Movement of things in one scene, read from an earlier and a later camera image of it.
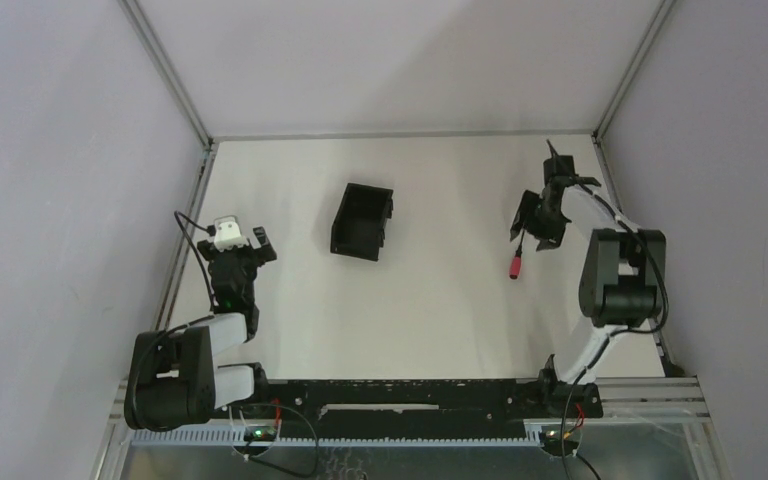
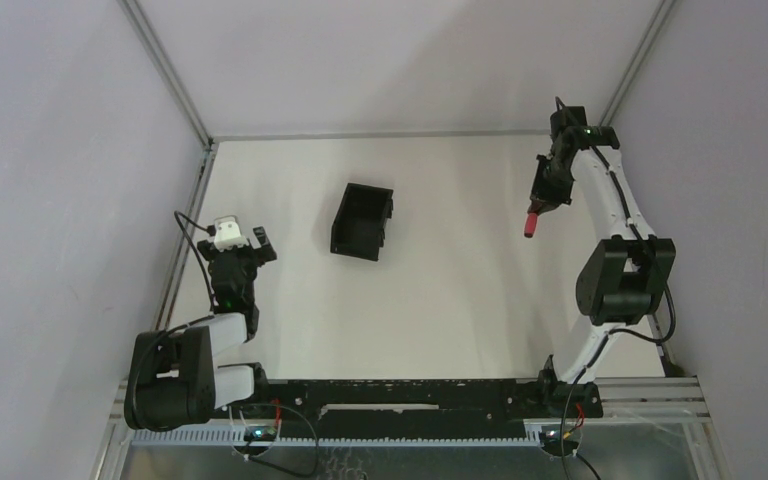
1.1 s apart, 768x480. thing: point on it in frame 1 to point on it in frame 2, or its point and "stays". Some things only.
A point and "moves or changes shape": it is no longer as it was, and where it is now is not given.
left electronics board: (260, 434) stays
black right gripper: (529, 200) to (543, 199)
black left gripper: (239, 253) stays
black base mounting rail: (387, 407) stays
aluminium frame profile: (669, 399) stays
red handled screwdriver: (516, 262) moves or changes shape
